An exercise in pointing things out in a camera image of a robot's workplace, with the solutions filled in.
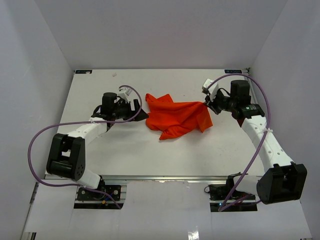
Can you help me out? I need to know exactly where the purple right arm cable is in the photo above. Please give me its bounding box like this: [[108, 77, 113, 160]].
[[206, 74, 272, 212]]

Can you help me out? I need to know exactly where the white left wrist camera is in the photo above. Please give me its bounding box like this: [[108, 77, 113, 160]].
[[117, 86, 133, 103]]

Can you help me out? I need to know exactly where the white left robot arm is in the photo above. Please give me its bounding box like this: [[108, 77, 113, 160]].
[[46, 92, 149, 200]]

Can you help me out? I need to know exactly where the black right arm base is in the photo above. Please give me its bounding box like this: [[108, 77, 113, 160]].
[[204, 173, 257, 208]]

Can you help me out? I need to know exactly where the left dark table label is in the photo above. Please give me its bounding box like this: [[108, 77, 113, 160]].
[[74, 69, 93, 75]]

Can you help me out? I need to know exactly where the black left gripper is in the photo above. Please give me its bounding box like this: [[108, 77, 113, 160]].
[[112, 99, 149, 122]]

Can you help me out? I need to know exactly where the orange t shirt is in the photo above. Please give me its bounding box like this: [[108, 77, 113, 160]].
[[145, 93, 213, 141]]

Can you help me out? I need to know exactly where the aluminium front table rail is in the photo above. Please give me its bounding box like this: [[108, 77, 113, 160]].
[[102, 175, 227, 182]]

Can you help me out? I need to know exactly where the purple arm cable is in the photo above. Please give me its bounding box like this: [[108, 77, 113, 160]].
[[28, 84, 143, 210], [206, 74, 272, 212]]

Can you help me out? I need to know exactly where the dark table label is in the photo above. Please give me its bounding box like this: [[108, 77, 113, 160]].
[[74, 69, 93, 75], [224, 69, 242, 74]]

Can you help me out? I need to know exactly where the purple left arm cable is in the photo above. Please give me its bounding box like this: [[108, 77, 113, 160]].
[[28, 84, 143, 210]]

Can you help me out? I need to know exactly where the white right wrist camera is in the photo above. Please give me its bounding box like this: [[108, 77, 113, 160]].
[[201, 78, 219, 102]]

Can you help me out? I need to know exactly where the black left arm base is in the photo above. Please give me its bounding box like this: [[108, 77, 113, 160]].
[[76, 185, 122, 202]]

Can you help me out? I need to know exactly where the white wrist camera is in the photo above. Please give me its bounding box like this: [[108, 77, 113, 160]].
[[201, 78, 219, 102], [117, 86, 133, 103]]

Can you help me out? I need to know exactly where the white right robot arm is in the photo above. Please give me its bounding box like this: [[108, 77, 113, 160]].
[[202, 78, 307, 205]]

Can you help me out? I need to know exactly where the right dark table label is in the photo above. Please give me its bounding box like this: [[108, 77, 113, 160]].
[[224, 69, 242, 74]]

